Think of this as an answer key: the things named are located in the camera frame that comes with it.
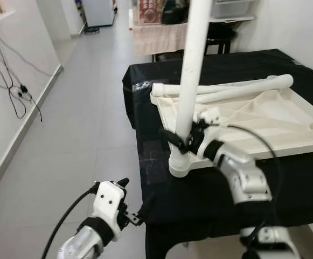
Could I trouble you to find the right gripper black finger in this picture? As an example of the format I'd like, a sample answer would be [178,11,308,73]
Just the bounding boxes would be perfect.
[159,128,188,153]

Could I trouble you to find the black tablecloth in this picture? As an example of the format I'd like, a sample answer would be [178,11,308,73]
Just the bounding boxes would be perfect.
[121,49,313,259]

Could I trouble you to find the white tall appliance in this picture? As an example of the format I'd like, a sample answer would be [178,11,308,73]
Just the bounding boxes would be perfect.
[81,0,116,28]

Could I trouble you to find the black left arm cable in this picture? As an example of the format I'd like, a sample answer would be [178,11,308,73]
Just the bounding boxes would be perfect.
[40,183,100,259]

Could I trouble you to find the beige cloth covered stand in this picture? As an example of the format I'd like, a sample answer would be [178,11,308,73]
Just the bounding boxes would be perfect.
[133,23,189,57]

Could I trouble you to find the clear storage box green lid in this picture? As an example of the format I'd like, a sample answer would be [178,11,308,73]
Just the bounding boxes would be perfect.
[210,0,254,19]

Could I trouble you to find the black plastic bag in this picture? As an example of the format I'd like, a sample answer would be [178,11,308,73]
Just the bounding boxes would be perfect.
[162,0,189,25]

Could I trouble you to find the looped black wall cable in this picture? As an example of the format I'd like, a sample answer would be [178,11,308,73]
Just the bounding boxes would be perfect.
[0,38,43,122]

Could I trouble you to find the long black wall cable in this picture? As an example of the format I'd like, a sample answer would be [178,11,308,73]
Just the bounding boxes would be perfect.
[0,24,55,77]

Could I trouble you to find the white plastic table leg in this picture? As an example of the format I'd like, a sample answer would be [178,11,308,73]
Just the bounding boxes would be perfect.
[172,0,215,157]
[197,74,294,104]
[152,81,275,98]

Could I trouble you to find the black round stool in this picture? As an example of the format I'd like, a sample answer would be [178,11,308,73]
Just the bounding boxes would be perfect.
[205,32,238,54]

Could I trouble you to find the white plastic children table top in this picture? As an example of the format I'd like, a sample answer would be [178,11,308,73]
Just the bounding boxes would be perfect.
[150,84,313,179]

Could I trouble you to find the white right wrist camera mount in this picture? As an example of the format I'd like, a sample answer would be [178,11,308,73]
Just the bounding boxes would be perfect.
[191,108,221,157]

